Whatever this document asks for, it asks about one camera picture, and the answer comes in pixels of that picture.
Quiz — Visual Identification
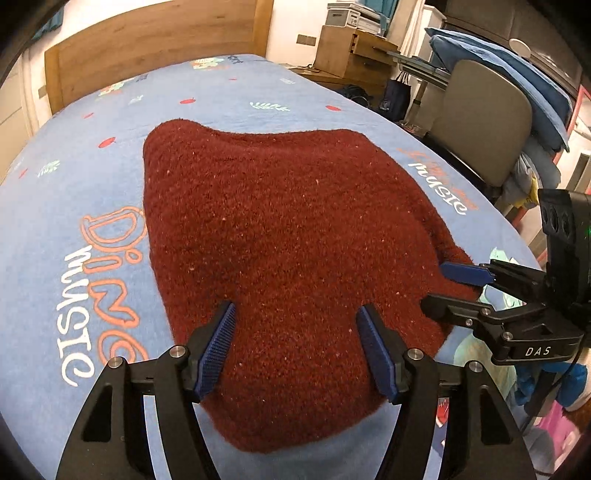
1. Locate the grey desk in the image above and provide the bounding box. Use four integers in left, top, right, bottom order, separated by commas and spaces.
388, 51, 452, 90

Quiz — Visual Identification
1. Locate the grey printer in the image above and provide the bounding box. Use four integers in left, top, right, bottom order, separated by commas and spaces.
325, 2, 386, 35

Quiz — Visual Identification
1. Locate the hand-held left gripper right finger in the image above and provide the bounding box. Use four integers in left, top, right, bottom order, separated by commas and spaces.
356, 304, 539, 480

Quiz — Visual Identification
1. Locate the wooden bedside cabinet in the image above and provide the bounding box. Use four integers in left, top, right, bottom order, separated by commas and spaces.
314, 25, 400, 93

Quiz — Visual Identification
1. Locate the blue cloth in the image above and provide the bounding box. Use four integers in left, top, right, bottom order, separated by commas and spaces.
515, 360, 575, 408

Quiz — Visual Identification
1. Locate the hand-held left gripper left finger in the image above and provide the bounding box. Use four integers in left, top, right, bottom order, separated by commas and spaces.
55, 301, 237, 480

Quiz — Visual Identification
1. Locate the white wardrobe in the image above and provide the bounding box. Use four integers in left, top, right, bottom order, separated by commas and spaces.
0, 55, 40, 153

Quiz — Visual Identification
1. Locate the wooden bed headboard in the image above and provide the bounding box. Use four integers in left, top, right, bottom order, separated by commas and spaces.
44, 0, 275, 114

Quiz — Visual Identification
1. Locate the dark red knit sweater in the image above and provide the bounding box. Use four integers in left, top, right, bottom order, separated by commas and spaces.
141, 119, 483, 455

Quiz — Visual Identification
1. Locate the black cable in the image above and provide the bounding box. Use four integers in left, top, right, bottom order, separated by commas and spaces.
519, 342, 585, 432

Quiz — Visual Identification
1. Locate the grey chair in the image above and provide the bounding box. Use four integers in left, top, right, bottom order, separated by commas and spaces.
425, 59, 536, 195

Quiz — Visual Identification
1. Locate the dark blue bag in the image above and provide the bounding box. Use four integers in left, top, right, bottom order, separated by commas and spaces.
379, 76, 411, 121

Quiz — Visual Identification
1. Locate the blue dinosaur print bed sheet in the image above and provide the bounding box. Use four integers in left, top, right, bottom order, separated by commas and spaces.
0, 54, 543, 480

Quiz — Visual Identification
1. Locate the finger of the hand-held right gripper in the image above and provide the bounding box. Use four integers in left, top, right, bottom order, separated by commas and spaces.
420, 293, 523, 332
438, 259, 549, 304

